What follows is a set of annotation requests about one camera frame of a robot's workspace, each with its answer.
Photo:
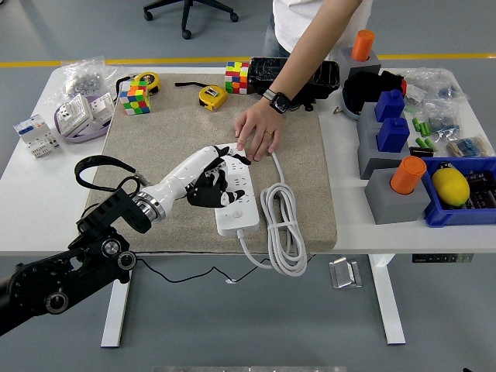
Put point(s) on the black capacitors pile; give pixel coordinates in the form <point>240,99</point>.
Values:
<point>482,193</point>

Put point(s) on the blue block peg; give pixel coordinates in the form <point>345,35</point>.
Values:
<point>389,104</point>
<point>393,135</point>

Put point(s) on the small colourful puzzle cube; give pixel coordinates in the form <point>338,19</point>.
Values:
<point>135,98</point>

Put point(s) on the small metal clip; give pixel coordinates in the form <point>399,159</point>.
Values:
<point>339,110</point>

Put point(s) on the green cylindrical component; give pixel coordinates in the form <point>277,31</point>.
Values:
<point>421,141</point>
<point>416,124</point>
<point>431,144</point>
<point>425,128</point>

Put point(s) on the black power adapter plug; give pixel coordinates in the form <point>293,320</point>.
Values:
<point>201,195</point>

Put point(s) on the person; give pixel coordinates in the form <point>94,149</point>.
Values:
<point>284,23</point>

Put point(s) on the large colourful puzzle cube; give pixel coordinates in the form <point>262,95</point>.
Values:
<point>237,77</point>

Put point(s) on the clear bag of blue resistors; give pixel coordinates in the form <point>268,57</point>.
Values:
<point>443,120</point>

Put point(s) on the grey-brown mat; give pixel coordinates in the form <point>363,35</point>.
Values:
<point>162,128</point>

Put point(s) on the light blue bowl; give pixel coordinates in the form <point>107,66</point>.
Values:
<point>350,112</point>

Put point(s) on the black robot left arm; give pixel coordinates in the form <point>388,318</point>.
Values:
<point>112,217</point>

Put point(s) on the black cloth bundle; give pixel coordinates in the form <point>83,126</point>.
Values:
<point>364,89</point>

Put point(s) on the small black component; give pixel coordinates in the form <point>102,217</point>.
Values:
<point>420,152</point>

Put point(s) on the black office chair base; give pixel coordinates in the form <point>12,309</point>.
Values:
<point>188,15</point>

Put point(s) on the clear bag of screws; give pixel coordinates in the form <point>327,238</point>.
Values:
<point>83,79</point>

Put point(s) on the black film-wrapped box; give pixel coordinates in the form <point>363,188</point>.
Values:
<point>263,73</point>

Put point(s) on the white circuit breaker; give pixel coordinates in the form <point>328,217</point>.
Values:
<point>35,135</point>

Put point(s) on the silver metal bracket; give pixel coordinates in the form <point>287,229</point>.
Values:
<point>343,273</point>

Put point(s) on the yellow lemon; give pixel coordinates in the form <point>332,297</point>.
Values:
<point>451,188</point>

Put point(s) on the purple plastic tray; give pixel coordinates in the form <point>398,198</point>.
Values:
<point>83,138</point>

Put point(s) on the blue plastic bin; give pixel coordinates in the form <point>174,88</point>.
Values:
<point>457,219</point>

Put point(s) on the white table leg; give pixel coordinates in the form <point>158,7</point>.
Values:
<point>389,310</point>
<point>116,317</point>

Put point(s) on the black wristwatch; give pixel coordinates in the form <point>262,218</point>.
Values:
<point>280,102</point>

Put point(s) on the clear bag of resistor strips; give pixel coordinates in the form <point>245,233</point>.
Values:
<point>469,146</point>

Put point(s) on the black table control panel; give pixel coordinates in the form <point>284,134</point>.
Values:
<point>441,258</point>

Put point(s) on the clear bag of parts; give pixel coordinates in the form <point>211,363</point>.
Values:
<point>434,83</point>

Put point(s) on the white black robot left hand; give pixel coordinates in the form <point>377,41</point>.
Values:
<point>182,174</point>

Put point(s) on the yellow black tape measure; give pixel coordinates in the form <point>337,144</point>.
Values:
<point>151,79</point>

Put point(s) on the person's left forearm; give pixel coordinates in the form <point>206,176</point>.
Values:
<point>310,50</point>

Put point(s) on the person's left hand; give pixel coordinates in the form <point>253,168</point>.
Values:
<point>259,126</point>

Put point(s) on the grey holder block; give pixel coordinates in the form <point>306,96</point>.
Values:
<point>372,159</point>
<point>366,118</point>
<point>368,66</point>
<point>391,209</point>

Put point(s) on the white power strip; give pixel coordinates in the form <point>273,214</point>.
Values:
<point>236,222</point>

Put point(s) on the orange cylinder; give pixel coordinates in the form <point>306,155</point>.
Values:
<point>362,44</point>
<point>407,174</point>

